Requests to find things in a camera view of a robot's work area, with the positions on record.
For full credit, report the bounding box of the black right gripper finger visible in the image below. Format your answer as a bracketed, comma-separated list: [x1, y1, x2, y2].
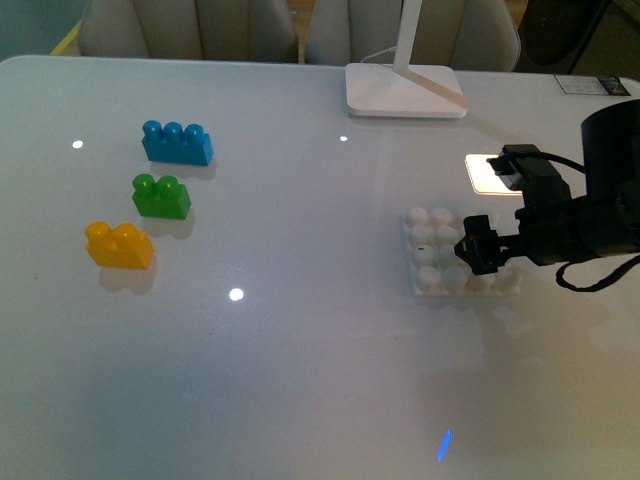
[454, 215, 505, 275]

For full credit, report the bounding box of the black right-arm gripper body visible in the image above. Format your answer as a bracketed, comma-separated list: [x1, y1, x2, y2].
[499, 172, 599, 266]

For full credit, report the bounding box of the white studded base plate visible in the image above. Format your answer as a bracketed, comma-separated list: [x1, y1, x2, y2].
[402, 206, 521, 298]

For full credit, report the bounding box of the yellow two-stud block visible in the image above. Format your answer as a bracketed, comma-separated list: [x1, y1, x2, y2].
[85, 221, 155, 269]

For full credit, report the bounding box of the green two-stud block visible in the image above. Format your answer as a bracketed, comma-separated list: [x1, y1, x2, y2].
[132, 174, 191, 220]

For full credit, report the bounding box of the blue three-stud block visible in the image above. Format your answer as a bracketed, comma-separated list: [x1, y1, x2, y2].
[141, 120, 214, 166]

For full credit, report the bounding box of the dark label sticker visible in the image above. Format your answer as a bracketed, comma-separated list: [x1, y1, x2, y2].
[554, 75, 630, 96]

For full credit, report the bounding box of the white desk lamp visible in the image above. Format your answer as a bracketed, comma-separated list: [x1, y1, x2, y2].
[345, 1, 468, 119]

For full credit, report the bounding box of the right beige chair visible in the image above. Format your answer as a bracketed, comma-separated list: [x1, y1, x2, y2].
[305, 0, 521, 72]

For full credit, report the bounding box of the beige chair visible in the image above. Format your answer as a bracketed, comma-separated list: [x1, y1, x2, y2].
[79, 0, 299, 63]
[305, 0, 521, 72]

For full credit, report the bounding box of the left beige chair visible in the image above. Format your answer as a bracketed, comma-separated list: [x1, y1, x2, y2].
[79, 0, 299, 63]

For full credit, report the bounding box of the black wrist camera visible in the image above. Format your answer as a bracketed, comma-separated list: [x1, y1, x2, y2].
[487, 144, 560, 192]

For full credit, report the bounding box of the white lamp cable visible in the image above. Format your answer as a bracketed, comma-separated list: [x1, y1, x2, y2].
[360, 45, 400, 65]

